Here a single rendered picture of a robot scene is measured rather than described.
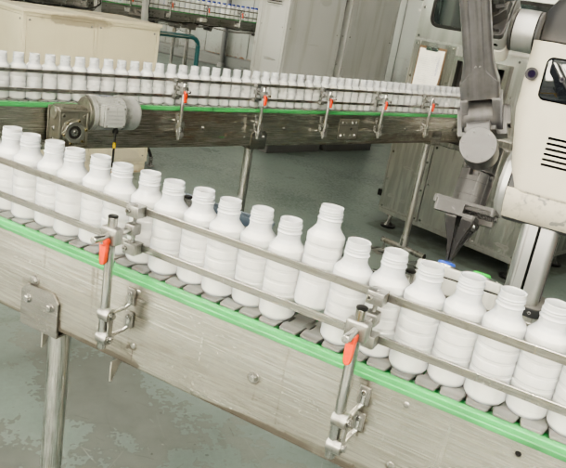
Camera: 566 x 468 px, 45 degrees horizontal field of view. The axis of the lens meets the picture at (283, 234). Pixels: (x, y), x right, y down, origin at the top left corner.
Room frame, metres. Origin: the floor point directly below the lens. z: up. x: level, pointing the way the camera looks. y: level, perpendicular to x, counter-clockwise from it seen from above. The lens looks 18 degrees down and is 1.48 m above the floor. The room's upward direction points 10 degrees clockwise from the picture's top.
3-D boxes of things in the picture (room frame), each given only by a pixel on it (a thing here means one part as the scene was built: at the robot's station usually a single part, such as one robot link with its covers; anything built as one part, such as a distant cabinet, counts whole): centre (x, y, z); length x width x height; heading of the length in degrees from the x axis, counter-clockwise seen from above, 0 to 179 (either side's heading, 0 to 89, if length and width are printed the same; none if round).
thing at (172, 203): (1.14, 0.20, 1.08); 0.06 x 0.06 x 0.17
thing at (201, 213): (1.12, 0.14, 1.08); 0.06 x 0.06 x 0.17
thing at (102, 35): (5.32, 1.80, 0.59); 1.10 x 0.62 x 1.18; 136
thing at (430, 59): (4.99, -0.80, 1.22); 0.23 x 0.04 x 0.32; 46
